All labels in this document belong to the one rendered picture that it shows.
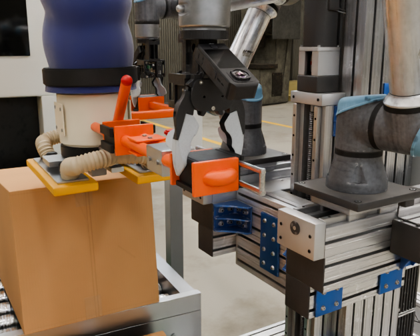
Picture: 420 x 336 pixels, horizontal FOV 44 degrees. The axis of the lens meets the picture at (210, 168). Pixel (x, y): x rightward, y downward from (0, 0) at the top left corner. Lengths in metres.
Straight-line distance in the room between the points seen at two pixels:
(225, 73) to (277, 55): 11.24
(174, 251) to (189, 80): 1.58
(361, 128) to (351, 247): 0.29
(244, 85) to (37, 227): 0.94
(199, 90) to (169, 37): 10.93
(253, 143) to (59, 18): 0.73
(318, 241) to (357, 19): 0.64
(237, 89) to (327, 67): 0.87
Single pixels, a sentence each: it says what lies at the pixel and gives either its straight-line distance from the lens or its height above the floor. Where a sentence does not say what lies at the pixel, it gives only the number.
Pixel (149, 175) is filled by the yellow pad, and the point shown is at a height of 1.09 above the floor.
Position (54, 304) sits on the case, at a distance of 1.56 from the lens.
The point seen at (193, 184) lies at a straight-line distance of 0.73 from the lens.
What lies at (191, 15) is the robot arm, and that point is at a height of 1.43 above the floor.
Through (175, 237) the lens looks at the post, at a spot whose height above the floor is 0.58.
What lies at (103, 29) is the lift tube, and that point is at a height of 1.42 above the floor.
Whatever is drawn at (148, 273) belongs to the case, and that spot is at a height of 0.71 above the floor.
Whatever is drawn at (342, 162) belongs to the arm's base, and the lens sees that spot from 1.30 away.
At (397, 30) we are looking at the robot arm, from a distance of 1.15.
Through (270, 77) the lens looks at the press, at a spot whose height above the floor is 0.62.
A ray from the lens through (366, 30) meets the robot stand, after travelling 1.50.
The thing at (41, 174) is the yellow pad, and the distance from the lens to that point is 1.30.
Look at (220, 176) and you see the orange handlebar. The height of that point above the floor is 1.21.
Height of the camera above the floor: 1.39
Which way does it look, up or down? 14 degrees down
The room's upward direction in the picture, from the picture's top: straight up
